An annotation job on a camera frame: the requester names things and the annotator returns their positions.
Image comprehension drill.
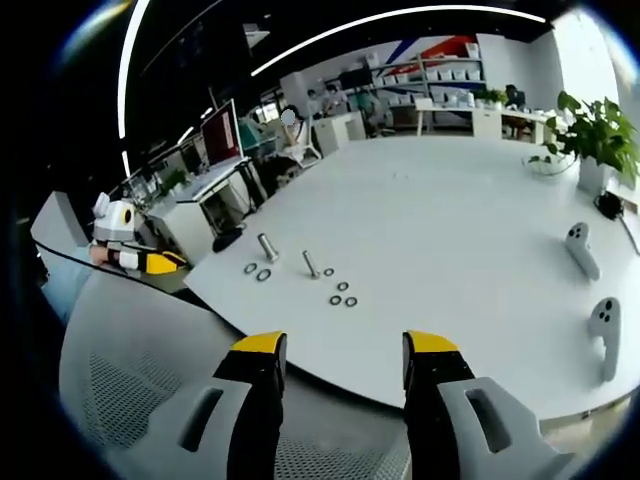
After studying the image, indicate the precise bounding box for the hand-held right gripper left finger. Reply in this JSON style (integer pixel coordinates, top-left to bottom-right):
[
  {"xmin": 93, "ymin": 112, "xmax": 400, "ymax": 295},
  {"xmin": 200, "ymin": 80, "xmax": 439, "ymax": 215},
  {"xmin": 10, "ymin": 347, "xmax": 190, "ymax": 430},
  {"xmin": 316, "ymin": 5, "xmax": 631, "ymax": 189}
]
[{"xmin": 149, "ymin": 329, "xmax": 289, "ymax": 480}]

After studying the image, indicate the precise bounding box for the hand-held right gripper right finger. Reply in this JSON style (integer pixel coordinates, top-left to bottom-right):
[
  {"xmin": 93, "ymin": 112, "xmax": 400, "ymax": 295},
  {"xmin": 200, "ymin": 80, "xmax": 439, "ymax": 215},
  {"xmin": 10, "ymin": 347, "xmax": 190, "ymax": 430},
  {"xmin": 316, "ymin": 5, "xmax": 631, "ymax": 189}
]
[{"xmin": 401, "ymin": 329, "xmax": 577, "ymax": 480}]

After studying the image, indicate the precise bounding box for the large steel threaded stud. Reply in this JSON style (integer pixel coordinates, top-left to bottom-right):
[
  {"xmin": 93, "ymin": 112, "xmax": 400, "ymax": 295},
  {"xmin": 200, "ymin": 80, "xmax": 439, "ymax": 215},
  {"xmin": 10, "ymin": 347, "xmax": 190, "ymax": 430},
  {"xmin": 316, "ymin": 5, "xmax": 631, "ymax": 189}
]
[{"xmin": 256, "ymin": 232, "xmax": 281, "ymax": 264}]

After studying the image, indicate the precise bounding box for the small steel threaded stud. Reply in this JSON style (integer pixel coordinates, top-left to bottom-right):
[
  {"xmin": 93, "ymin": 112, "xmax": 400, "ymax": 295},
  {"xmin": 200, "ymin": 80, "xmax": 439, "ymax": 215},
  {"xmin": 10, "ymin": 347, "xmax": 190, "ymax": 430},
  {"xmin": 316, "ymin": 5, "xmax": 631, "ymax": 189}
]
[{"xmin": 300, "ymin": 249, "xmax": 322, "ymax": 280}]

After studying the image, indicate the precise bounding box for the person's left hand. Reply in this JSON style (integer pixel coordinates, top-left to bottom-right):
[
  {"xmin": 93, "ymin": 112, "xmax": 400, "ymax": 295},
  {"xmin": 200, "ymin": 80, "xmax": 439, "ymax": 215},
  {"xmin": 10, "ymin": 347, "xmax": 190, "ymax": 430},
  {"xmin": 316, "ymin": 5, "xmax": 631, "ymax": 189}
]
[{"xmin": 88, "ymin": 242, "xmax": 123, "ymax": 266}]

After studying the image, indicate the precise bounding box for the small green desk plant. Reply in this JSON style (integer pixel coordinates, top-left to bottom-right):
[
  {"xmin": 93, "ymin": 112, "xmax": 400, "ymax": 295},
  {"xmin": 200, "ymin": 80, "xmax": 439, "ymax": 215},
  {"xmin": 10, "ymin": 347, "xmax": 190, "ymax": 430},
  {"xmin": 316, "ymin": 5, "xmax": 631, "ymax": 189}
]
[{"xmin": 158, "ymin": 168, "xmax": 189, "ymax": 195}]

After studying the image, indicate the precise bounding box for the grey mesh office chair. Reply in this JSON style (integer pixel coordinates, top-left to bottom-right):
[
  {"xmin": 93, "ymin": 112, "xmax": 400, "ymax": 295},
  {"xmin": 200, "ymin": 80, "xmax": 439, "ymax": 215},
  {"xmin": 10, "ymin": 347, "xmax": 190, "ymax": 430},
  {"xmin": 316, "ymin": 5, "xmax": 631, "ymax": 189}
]
[{"xmin": 58, "ymin": 272, "xmax": 412, "ymax": 480}]

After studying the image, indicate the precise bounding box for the white office desk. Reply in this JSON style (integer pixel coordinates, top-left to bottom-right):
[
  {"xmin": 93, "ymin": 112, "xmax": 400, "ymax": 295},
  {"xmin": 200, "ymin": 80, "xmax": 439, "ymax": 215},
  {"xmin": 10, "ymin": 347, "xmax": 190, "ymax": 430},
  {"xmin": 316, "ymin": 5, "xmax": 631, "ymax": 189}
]
[{"xmin": 173, "ymin": 156, "xmax": 272, "ymax": 237}]

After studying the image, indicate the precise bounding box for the computer monitor red screen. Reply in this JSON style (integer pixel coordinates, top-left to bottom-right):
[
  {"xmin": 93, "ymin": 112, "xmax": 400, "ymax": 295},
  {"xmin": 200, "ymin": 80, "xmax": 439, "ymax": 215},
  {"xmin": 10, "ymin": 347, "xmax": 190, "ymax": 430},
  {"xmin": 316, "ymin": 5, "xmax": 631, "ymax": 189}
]
[{"xmin": 199, "ymin": 98, "xmax": 247, "ymax": 169}]

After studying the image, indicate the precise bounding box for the white handheld controller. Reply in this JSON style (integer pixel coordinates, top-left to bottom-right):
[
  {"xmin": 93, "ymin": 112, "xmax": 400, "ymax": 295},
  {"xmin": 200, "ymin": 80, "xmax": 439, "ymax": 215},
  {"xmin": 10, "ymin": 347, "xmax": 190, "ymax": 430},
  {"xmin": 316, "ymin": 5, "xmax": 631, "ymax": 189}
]
[
  {"xmin": 587, "ymin": 296, "xmax": 623, "ymax": 383},
  {"xmin": 564, "ymin": 221, "xmax": 601, "ymax": 281}
]

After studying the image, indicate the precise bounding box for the white ceiling light strip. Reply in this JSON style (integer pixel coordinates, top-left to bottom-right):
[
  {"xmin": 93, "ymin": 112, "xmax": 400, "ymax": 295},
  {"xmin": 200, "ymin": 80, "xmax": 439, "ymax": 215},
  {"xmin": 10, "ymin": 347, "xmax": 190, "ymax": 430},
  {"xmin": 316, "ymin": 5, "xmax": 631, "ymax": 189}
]
[
  {"xmin": 116, "ymin": 0, "xmax": 152, "ymax": 137},
  {"xmin": 249, "ymin": 4, "xmax": 549, "ymax": 79}
]

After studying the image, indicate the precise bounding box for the white low cabinet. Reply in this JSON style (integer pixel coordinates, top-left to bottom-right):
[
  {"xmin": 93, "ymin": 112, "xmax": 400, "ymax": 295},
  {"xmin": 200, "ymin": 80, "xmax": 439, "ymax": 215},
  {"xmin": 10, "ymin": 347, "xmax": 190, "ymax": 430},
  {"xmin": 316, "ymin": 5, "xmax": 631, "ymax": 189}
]
[{"xmin": 311, "ymin": 111, "xmax": 369, "ymax": 157}]

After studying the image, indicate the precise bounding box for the small black device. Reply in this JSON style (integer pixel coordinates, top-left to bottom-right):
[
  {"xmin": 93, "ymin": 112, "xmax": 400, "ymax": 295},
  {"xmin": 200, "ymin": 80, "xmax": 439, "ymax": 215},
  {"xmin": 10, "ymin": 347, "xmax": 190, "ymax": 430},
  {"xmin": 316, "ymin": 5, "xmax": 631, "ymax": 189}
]
[{"xmin": 593, "ymin": 191, "xmax": 624, "ymax": 222}]

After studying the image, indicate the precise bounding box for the potted green plant white pot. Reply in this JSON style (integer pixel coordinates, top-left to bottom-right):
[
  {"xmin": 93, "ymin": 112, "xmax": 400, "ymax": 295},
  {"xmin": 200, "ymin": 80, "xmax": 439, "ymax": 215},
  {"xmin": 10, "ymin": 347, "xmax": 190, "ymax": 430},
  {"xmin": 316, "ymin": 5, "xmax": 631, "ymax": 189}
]
[{"xmin": 521, "ymin": 89, "xmax": 640, "ymax": 199}]

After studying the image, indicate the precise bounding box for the long white table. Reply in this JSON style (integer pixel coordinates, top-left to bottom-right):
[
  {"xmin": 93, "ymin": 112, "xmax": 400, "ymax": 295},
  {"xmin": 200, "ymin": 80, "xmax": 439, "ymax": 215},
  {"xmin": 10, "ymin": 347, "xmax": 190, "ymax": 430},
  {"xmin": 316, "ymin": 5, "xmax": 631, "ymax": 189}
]
[{"xmin": 413, "ymin": 96, "xmax": 557, "ymax": 145}]

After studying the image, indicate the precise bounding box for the shelf with white bins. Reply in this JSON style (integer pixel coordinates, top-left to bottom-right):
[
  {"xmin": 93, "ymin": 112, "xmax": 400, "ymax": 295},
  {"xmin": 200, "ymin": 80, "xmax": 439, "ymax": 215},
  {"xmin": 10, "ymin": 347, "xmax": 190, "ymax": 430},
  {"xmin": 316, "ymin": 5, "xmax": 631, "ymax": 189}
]
[{"xmin": 371, "ymin": 41, "xmax": 487, "ymax": 109}]

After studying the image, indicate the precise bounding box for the black cable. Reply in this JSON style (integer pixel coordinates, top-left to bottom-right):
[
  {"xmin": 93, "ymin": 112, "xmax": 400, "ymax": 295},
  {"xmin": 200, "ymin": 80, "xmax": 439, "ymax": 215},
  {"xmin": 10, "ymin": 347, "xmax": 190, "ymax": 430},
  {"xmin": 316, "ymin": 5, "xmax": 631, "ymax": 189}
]
[{"xmin": 616, "ymin": 209, "xmax": 640, "ymax": 257}]

